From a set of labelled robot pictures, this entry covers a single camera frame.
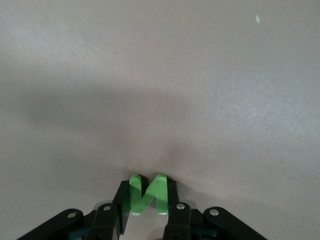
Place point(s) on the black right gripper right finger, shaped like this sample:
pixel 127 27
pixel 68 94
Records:
pixel 182 220

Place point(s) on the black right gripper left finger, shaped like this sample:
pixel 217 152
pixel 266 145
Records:
pixel 105 220

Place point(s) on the green letter N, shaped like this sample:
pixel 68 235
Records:
pixel 160 192

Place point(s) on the brown table mat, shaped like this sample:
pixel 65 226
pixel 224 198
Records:
pixel 160 75

